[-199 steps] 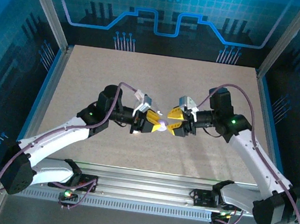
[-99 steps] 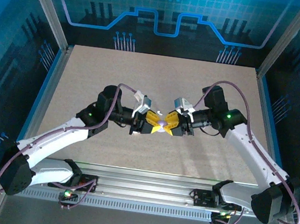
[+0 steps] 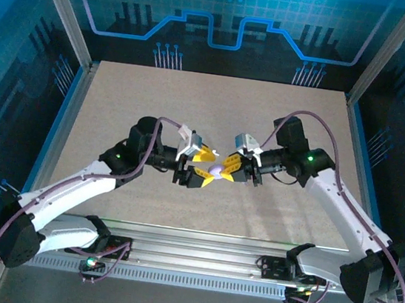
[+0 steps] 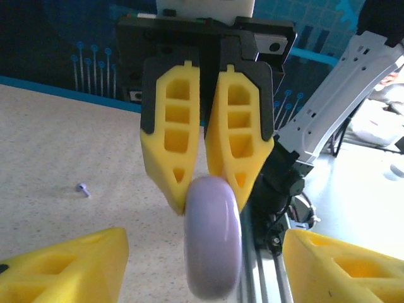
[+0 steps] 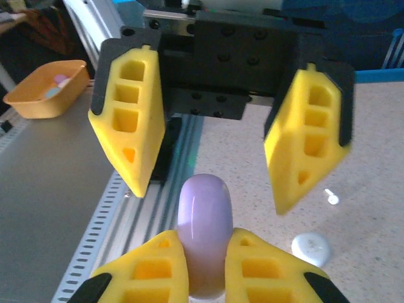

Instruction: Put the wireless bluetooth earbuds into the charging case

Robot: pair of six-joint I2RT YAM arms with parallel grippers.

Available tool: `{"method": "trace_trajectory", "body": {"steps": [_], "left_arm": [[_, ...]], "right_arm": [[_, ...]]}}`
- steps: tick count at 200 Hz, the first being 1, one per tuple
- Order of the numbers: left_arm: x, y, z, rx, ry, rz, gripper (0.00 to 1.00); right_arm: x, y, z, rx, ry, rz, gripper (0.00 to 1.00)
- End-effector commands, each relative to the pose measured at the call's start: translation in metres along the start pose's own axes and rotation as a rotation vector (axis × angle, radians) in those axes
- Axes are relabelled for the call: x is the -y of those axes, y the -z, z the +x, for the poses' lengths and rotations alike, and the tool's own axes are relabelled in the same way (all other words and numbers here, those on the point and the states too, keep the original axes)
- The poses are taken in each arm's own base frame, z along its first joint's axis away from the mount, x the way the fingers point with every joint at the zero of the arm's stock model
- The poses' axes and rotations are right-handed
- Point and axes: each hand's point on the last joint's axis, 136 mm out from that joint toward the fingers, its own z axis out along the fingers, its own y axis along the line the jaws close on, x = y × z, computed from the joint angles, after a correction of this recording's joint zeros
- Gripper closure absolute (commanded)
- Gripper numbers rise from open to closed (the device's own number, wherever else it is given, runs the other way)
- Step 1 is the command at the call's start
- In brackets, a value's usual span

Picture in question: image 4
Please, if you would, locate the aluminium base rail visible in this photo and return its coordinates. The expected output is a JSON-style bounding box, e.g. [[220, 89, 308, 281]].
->
[[236, 201, 294, 303]]

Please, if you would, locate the person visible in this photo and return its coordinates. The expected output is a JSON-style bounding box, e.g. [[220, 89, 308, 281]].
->
[[367, 61, 404, 111]]

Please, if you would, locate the lavender earbud charging case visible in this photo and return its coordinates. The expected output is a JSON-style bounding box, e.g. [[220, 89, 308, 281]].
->
[[184, 175, 243, 300]]

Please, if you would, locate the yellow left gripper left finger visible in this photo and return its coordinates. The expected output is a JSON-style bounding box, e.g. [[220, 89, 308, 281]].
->
[[0, 226, 129, 303]]

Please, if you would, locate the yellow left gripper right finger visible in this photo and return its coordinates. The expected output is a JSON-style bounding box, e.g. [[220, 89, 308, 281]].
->
[[283, 229, 404, 303]]

